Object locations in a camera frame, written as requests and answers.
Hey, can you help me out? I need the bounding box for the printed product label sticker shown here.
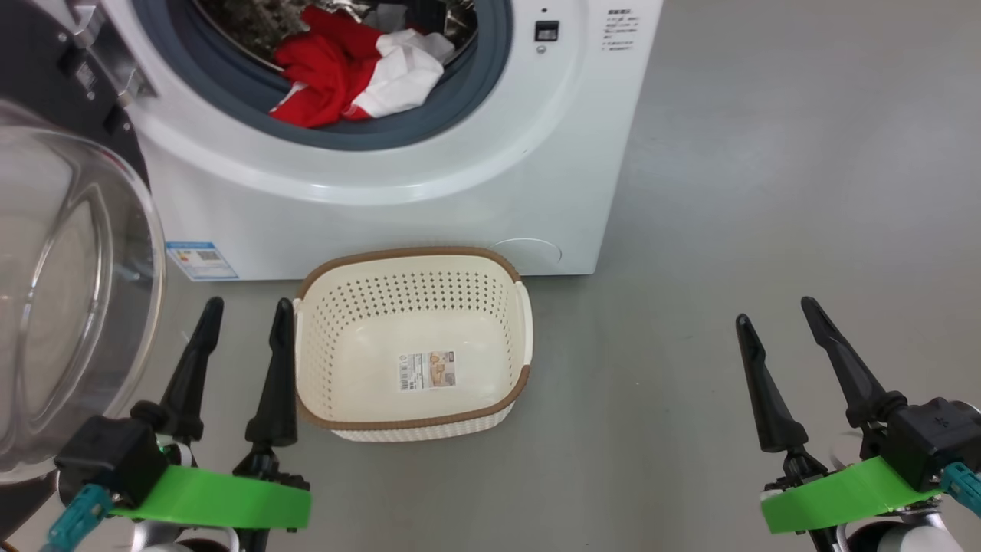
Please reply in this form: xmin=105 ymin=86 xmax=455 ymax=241
xmin=397 ymin=350 xmax=458 ymax=392

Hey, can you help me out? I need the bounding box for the teal right cable connector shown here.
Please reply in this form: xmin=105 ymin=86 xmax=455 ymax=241
xmin=941 ymin=462 xmax=981 ymax=516

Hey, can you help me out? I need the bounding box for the teal left cable connector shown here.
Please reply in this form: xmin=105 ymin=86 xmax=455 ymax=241
xmin=44 ymin=483 xmax=113 ymax=552

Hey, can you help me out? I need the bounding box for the round drain filter cover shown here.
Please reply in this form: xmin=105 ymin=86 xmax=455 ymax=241
xmin=490 ymin=238 xmax=563 ymax=275

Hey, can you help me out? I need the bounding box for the mostly red garment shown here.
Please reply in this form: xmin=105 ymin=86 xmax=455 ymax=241
xmin=268 ymin=6 xmax=384 ymax=127

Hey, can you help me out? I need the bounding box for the blue energy label sticker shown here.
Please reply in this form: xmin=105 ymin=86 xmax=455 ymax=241
xmin=166 ymin=241 xmax=239 ymax=282

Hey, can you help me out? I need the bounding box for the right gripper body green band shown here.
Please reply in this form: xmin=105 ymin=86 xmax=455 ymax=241
xmin=761 ymin=452 xmax=947 ymax=535

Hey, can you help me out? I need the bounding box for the teal cable connector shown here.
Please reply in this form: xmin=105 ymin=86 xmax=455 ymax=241
xmin=44 ymin=483 xmax=113 ymax=552
xmin=941 ymin=462 xmax=981 ymax=516

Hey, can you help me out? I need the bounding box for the cream perforated laundry basket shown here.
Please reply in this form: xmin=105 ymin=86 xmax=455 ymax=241
xmin=294 ymin=246 xmax=533 ymax=443

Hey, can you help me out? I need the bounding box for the white front-load washing machine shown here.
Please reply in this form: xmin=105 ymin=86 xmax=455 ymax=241
xmin=100 ymin=0 xmax=664 ymax=282

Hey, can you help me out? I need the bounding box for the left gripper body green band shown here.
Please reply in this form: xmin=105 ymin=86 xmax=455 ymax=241
xmin=111 ymin=448 xmax=311 ymax=552

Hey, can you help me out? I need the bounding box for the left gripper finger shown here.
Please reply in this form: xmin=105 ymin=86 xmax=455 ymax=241
xmin=132 ymin=297 xmax=225 ymax=444
xmin=245 ymin=297 xmax=298 ymax=449

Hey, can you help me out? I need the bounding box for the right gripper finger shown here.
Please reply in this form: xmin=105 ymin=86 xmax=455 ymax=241
xmin=801 ymin=297 xmax=907 ymax=430
xmin=736 ymin=313 xmax=807 ymax=453

